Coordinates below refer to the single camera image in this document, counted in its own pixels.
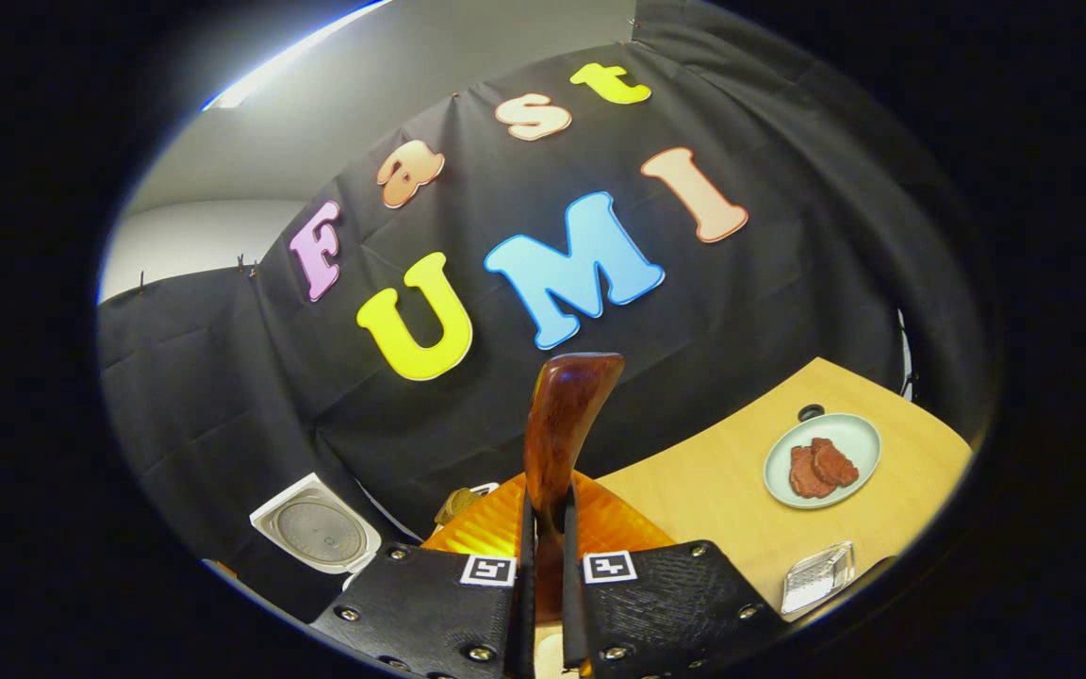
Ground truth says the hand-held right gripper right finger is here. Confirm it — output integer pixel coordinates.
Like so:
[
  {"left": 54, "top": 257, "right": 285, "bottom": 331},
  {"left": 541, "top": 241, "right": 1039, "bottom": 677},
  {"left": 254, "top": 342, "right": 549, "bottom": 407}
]
[{"left": 560, "top": 472, "right": 789, "bottom": 679}]

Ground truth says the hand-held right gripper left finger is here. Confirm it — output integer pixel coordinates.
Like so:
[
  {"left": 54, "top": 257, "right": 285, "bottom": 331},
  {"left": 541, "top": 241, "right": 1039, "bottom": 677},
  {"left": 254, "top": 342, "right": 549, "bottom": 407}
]
[{"left": 310, "top": 473, "right": 537, "bottom": 679}]

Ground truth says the white rice cooker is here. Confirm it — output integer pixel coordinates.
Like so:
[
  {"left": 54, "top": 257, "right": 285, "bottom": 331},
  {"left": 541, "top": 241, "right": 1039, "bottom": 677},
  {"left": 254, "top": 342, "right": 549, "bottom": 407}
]
[{"left": 249, "top": 472, "right": 382, "bottom": 576}]

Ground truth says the clear glass chopstick holder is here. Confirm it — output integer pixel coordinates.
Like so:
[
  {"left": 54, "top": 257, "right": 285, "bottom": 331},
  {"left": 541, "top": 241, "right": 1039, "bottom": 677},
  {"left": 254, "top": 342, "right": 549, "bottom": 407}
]
[{"left": 780, "top": 541, "right": 856, "bottom": 616}]

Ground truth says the brown wooden spoon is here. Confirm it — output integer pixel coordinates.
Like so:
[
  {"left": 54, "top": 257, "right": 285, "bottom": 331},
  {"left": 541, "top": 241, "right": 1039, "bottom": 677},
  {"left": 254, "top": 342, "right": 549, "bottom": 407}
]
[{"left": 523, "top": 352, "right": 626, "bottom": 623}]

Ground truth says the brown bread slice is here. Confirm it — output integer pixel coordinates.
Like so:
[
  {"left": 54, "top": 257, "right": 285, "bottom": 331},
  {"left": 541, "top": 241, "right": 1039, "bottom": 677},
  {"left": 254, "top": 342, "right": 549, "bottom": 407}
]
[{"left": 434, "top": 487, "right": 473, "bottom": 527}]

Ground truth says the red meat slice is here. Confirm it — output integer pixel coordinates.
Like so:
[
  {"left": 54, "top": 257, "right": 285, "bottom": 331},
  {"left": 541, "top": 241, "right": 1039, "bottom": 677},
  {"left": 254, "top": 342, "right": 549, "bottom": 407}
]
[
  {"left": 789, "top": 445, "right": 836, "bottom": 500},
  {"left": 809, "top": 437, "right": 860, "bottom": 488}
]

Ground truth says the pale green plate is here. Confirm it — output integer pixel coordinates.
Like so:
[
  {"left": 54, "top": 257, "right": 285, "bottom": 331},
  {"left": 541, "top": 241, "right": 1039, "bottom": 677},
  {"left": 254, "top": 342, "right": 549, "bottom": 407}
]
[{"left": 763, "top": 413, "right": 882, "bottom": 510}]

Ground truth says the black backdrop cloth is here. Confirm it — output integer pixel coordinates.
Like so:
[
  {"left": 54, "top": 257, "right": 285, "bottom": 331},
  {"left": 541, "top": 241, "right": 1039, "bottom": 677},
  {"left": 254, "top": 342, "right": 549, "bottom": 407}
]
[{"left": 98, "top": 0, "right": 992, "bottom": 623}]

